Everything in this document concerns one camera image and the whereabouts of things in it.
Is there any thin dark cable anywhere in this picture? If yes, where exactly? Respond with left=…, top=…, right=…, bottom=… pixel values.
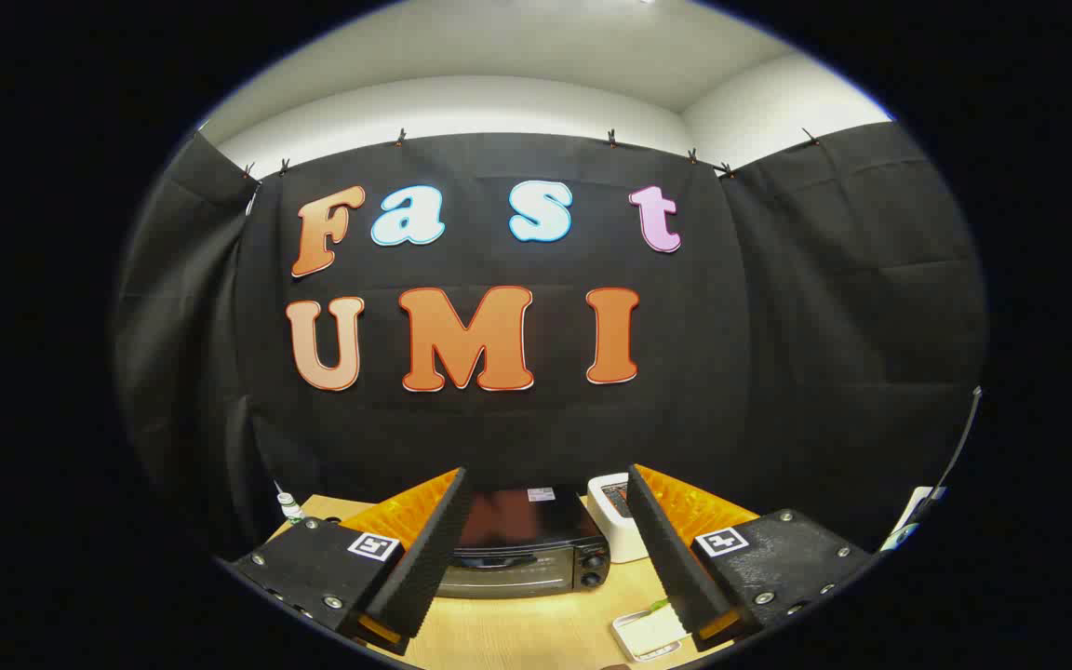
left=930, top=386, right=983, bottom=502

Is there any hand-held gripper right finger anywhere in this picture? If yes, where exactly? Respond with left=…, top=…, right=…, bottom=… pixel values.
left=626, top=463, right=875, bottom=652

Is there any white slot toaster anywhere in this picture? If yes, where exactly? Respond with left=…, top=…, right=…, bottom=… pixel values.
left=586, top=473, right=650, bottom=565

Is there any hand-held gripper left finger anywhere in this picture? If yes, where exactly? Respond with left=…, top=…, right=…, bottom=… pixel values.
left=231, top=467, right=474, bottom=657

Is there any black toaster oven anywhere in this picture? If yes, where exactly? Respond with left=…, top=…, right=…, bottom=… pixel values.
left=438, top=484, right=611, bottom=599

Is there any white and blue card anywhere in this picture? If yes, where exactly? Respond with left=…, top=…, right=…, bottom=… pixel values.
left=878, top=485, right=943, bottom=553

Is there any white plastic tray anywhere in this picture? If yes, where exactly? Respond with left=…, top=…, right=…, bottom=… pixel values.
left=612, top=605, right=691, bottom=663

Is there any sandwich with lettuce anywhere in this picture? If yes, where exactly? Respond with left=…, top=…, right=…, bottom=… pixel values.
left=620, top=599, right=686, bottom=652

